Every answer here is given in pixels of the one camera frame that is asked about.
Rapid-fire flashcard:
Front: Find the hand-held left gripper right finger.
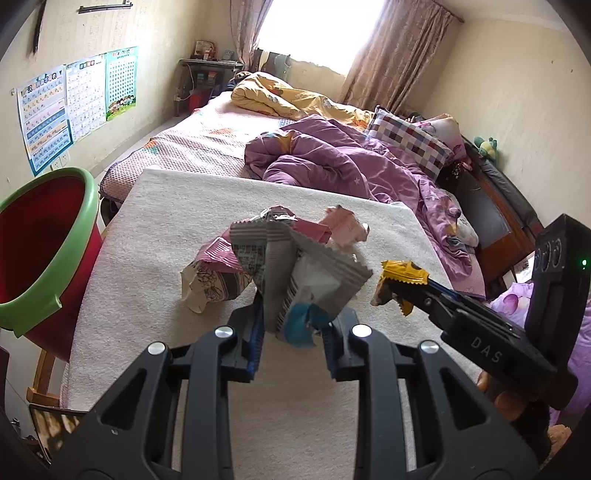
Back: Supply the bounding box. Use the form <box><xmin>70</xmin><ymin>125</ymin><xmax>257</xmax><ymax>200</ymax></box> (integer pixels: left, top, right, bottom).
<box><xmin>322</xmin><ymin>307</ymin><xmax>539</xmax><ymax>480</ymax></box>

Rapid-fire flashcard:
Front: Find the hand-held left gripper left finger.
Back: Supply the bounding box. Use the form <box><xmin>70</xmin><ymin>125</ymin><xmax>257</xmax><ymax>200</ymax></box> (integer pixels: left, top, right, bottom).
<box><xmin>51</xmin><ymin>302</ymin><xmax>266</xmax><ymax>480</ymax></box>

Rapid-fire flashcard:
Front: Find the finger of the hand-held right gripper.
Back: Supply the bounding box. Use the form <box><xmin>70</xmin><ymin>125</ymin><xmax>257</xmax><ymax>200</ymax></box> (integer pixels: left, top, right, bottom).
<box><xmin>426</xmin><ymin>275</ymin><xmax>523</xmax><ymax>330</ymax></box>
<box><xmin>392</xmin><ymin>283</ymin><xmax>463</xmax><ymax>326</ymax></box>

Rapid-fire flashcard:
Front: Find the small gold brown wrapper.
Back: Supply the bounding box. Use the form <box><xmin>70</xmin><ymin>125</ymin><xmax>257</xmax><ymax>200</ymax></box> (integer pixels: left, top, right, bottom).
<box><xmin>370</xmin><ymin>259</ymin><xmax>431</xmax><ymax>317</ymax></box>

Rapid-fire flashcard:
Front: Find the beige printed wrapper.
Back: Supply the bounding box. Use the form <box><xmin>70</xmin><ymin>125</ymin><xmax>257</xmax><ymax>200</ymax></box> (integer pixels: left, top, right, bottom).
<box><xmin>180</xmin><ymin>233</ymin><xmax>260</xmax><ymax>315</ymax></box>

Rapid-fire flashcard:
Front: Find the grey silver snack wrapper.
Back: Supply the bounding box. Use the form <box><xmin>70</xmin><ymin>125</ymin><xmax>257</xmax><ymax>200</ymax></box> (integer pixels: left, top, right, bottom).
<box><xmin>229</xmin><ymin>217</ymin><xmax>374</xmax><ymax>348</ymax></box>

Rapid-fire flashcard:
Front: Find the pale pink wrapper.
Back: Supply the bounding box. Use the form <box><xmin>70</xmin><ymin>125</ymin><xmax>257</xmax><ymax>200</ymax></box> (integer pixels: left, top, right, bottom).
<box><xmin>322</xmin><ymin>206</ymin><xmax>371</xmax><ymax>254</ymax></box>

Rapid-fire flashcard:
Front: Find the pink silver wrapper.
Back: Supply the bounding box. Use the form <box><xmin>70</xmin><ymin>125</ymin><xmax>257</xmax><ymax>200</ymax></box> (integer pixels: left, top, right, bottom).
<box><xmin>249</xmin><ymin>206</ymin><xmax>334</xmax><ymax>245</ymax></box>

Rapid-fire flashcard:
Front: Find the red bucket with green rim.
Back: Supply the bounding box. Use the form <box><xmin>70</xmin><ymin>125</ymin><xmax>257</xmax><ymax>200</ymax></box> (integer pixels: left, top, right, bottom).
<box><xmin>0</xmin><ymin>167</ymin><xmax>108</xmax><ymax>363</ymax></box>

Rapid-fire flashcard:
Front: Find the person's right hand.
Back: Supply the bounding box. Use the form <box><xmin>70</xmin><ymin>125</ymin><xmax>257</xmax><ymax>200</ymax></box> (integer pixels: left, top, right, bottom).
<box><xmin>475</xmin><ymin>371</ymin><xmax>528</xmax><ymax>422</ymax></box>

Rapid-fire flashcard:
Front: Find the purple floral cloth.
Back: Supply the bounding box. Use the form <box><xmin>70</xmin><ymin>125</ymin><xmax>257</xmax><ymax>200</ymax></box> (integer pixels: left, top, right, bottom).
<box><xmin>488</xmin><ymin>281</ymin><xmax>591</xmax><ymax>431</ymax></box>

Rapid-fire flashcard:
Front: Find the cream mat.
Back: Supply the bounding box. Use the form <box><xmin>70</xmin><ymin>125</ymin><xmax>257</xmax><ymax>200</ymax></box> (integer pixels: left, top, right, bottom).
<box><xmin>59</xmin><ymin>168</ymin><xmax>486</xmax><ymax>480</ymax></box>

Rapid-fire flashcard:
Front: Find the wooden headboard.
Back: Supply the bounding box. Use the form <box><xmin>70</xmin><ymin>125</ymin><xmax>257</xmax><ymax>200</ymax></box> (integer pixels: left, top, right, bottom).
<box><xmin>436</xmin><ymin>134</ymin><xmax>546</xmax><ymax>288</ymax></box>

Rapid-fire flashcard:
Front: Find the green plush toy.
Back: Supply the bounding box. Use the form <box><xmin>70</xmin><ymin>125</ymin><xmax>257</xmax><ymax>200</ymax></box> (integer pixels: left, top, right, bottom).
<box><xmin>473</xmin><ymin>136</ymin><xmax>500</xmax><ymax>160</ymax></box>

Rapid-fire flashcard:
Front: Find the checked pillow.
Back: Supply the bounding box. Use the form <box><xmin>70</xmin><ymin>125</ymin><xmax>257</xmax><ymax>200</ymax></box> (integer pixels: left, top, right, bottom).
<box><xmin>364</xmin><ymin>104</ymin><xmax>456</xmax><ymax>181</ymax></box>

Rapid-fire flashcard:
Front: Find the pink pillow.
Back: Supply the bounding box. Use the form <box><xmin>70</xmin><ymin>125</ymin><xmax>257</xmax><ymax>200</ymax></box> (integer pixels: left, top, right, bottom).
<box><xmin>412</xmin><ymin>114</ymin><xmax>468</xmax><ymax>163</ymax></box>

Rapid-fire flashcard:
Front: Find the purple quilt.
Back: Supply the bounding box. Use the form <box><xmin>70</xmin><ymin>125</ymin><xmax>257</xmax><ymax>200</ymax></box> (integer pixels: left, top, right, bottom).
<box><xmin>243</xmin><ymin>114</ymin><xmax>488</xmax><ymax>299</ymax></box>

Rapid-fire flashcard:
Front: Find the wooden stool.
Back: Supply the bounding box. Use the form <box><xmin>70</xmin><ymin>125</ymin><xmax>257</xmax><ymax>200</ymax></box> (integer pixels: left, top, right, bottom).
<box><xmin>25</xmin><ymin>348</ymin><xmax>71</xmax><ymax>409</ymax></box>

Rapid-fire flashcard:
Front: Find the bed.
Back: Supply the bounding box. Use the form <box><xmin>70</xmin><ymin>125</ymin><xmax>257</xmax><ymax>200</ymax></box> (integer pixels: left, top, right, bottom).
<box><xmin>99</xmin><ymin>89</ymin><xmax>546</xmax><ymax>298</ymax></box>

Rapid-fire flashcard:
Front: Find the yellow quilt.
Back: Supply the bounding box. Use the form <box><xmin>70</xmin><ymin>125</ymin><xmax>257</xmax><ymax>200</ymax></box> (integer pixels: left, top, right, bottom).
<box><xmin>230</xmin><ymin>71</ymin><xmax>376</xmax><ymax>133</ymax></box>

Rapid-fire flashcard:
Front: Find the brown patterned curtain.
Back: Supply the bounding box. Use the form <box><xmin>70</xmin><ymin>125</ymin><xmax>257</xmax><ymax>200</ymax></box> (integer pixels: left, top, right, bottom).
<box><xmin>229</xmin><ymin>0</ymin><xmax>274</xmax><ymax>73</ymax></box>
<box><xmin>339</xmin><ymin>4</ymin><xmax>463</xmax><ymax>117</ymax></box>

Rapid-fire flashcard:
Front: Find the dark desk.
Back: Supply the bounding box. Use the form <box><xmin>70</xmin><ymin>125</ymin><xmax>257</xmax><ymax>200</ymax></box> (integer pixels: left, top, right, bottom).
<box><xmin>178</xmin><ymin>57</ymin><xmax>244</xmax><ymax>117</ymax></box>

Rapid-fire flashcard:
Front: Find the green grid wall poster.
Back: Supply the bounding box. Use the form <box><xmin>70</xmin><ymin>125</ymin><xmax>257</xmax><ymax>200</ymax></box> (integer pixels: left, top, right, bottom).
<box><xmin>105</xmin><ymin>45</ymin><xmax>140</xmax><ymax>122</ymax></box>

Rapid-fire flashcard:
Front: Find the white chart wall poster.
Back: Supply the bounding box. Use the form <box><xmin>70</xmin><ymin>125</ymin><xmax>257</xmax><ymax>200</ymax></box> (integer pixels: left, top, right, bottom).
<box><xmin>65</xmin><ymin>55</ymin><xmax>110</xmax><ymax>143</ymax></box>

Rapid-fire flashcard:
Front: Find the blue bordered wall poster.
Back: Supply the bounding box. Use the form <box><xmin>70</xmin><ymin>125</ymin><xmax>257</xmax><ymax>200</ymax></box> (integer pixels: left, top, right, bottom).
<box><xmin>16</xmin><ymin>64</ymin><xmax>75</xmax><ymax>178</ymax></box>

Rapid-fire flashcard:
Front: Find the short black wall rail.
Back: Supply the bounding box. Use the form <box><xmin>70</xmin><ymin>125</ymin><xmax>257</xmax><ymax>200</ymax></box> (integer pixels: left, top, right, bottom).
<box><xmin>77</xmin><ymin>1</ymin><xmax>134</xmax><ymax>15</ymax></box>

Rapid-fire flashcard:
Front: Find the long black wall rail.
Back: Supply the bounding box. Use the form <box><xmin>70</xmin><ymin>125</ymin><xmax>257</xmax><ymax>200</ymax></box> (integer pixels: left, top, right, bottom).
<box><xmin>30</xmin><ymin>0</ymin><xmax>49</xmax><ymax>57</ymax></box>

